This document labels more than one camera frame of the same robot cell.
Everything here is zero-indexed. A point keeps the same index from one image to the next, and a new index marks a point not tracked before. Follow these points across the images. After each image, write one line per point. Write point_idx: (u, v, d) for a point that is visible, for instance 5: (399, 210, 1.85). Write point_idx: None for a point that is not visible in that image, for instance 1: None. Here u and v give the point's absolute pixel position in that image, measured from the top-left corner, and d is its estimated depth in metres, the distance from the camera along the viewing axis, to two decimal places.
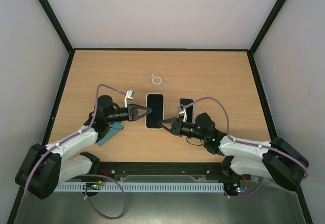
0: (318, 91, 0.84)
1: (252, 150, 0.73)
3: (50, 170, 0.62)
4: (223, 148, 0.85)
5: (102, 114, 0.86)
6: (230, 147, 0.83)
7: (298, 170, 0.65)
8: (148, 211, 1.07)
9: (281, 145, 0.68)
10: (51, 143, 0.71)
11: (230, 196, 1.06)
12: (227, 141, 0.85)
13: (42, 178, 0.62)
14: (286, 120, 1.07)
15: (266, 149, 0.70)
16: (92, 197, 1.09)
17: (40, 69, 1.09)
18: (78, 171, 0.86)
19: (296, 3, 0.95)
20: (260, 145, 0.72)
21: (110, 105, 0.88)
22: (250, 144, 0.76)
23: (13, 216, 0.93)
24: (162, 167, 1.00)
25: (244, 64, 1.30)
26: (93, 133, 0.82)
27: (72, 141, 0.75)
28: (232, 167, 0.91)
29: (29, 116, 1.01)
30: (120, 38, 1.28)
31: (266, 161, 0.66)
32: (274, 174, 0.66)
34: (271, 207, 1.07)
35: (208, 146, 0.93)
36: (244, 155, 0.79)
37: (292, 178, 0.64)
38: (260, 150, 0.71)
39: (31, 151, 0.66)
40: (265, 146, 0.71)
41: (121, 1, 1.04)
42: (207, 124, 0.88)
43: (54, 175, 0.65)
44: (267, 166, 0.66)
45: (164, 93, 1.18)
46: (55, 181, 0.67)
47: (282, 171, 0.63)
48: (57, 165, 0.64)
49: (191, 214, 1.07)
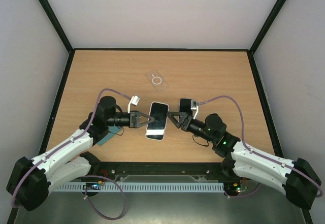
0: (318, 91, 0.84)
1: (273, 167, 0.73)
3: (35, 185, 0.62)
4: (235, 155, 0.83)
5: (103, 115, 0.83)
6: (245, 155, 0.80)
7: (315, 193, 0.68)
8: (148, 211, 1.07)
9: (304, 167, 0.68)
10: (38, 156, 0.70)
11: (230, 196, 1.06)
12: (241, 150, 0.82)
13: (28, 191, 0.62)
14: (286, 120, 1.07)
15: (289, 169, 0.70)
16: (93, 197, 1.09)
17: (40, 70, 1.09)
18: (75, 174, 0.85)
19: (296, 2, 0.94)
20: (283, 163, 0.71)
21: (112, 107, 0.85)
22: (270, 159, 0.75)
23: (12, 217, 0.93)
24: (162, 167, 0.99)
25: (244, 63, 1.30)
26: (86, 139, 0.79)
27: (63, 151, 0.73)
28: (235, 170, 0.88)
29: (29, 117, 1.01)
30: (120, 38, 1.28)
31: (289, 183, 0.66)
32: (292, 193, 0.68)
34: (270, 206, 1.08)
35: (218, 149, 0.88)
36: (259, 166, 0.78)
37: (310, 201, 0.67)
38: (283, 168, 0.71)
39: (17, 165, 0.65)
40: (288, 165, 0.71)
41: (121, 1, 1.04)
42: (218, 126, 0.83)
43: (40, 188, 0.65)
44: (288, 187, 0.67)
45: (164, 93, 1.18)
46: (43, 192, 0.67)
47: (302, 194, 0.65)
48: (42, 180, 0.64)
49: (191, 214, 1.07)
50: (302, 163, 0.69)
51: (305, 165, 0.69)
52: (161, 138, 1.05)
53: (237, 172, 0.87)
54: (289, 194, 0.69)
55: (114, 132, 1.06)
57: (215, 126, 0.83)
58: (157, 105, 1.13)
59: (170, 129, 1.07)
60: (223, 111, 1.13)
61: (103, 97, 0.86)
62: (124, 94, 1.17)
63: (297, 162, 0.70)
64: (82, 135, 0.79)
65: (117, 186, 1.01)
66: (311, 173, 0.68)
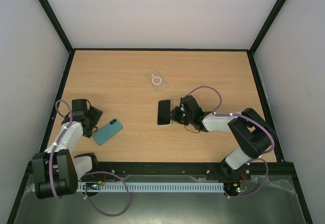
0: (318, 91, 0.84)
1: (225, 119, 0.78)
3: (65, 162, 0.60)
4: (205, 122, 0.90)
5: (82, 107, 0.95)
6: (210, 119, 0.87)
7: (264, 140, 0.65)
8: (148, 211, 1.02)
9: (250, 113, 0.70)
10: (48, 148, 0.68)
11: (230, 196, 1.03)
12: (209, 116, 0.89)
13: (64, 174, 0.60)
14: (285, 120, 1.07)
15: (236, 116, 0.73)
16: (93, 197, 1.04)
17: (40, 69, 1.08)
18: (83, 169, 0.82)
19: (295, 2, 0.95)
20: (231, 113, 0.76)
21: (84, 101, 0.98)
22: (223, 115, 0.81)
23: (13, 217, 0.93)
24: (162, 167, 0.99)
25: (244, 64, 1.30)
26: (77, 125, 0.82)
27: (66, 137, 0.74)
28: (227, 161, 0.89)
29: (29, 117, 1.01)
30: (119, 39, 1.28)
31: (231, 125, 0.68)
32: (241, 139, 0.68)
34: (275, 207, 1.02)
35: (194, 122, 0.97)
36: (221, 127, 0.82)
37: (255, 144, 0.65)
38: (230, 118, 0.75)
39: (34, 163, 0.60)
40: (235, 114, 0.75)
41: (120, 1, 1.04)
42: (188, 99, 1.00)
43: (71, 168, 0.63)
44: (232, 130, 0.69)
45: (163, 93, 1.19)
46: (75, 173, 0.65)
47: (244, 135, 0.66)
48: (68, 156, 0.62)
49: (191, 214, 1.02)
50: (250, 112, 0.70)
51: (250, 112, 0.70)
52: (168, 123, 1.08)
53: (230, 163, 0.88)
54: (240, 142, 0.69)
55: (116, 131, 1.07)
57: (185, 100, 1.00)
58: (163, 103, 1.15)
59: (170, 129, 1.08)
60: (223, 111, 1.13)
61: (72, 101, 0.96)
62: (121, 92, 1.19)
63: (244, 110, 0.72)
64: (72, 124, 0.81)
65: (125, 186, 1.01)
66: (259, 119, 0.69)
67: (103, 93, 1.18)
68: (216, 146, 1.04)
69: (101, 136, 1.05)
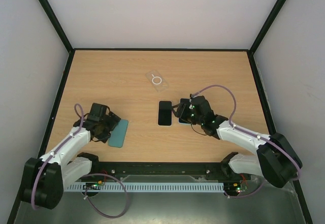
0: (318, 91, 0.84)
1: (250, 139, 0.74)
3: (51, 179, 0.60)
4: (220, 131, 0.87)
5: (100, 113, 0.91)
6: (228, 130, 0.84)
7: (288, 168, 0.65)
8: (148, 212, 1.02)
9: (279, 140, 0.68)
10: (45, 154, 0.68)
11: (230, 196, 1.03)
12: (226, 126, 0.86)
13: (46, 189, 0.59)
14: (285, 120, 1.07)
15: (264, 140, 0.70)
16: (93, 197, 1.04)
17: (40, 69, 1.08)
18: (78, 173, 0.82)
19: (296, 2, 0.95)
20: (259, 135, 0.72)
21: (104, 108, 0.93)
22: (248, 133, 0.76)
23: (13, 217, 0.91)
24: (162, 167, 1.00)
25: (244, 63, 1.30)
26: (85, 133, 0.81)
27: (67, 145, 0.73)
28: (230, 164, 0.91)
29: (29, 117, 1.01)
30: (119, 38, 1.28)
31: (261, 153, 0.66)
32: (266, 167, 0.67)
34: (274, 207, 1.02)
35: (205, 126, 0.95)
36: (240, 142, 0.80)
37: (281, 174, 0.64)
38: (257, 140, 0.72)
39: (26, 166, 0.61)
40: (263, 137, 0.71)
41: (120, 1, 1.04)
42: (200, 101, 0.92)
43: (57, 184, 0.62)
44: (260, 158, 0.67)
45: (163, 93, 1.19)
46: (60, 189, 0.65)
47: (273, 165, 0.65)
48: (58, 172, 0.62)
49: (191, 214, 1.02)
50: (279, 138, 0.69)
51: (280, 138, 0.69)
52: (169, 125, 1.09)
53: (234, 166, 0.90)
54: (264, 169, 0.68)
55: (124, 134, 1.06)
57: (196, 103, 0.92)
58: (163, 103, 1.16)
59: (170, 129, 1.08)
60: (223, 112, 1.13)
61: (92, 104, 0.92)
62: (121, 92, 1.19)
63: (273, 136, 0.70)
64: (80, 131, 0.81)
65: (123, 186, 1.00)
66: (287, 147, 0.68)
67: (103, 93, 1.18)
68: (216, 146, 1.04)
69: (114, 138, 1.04)
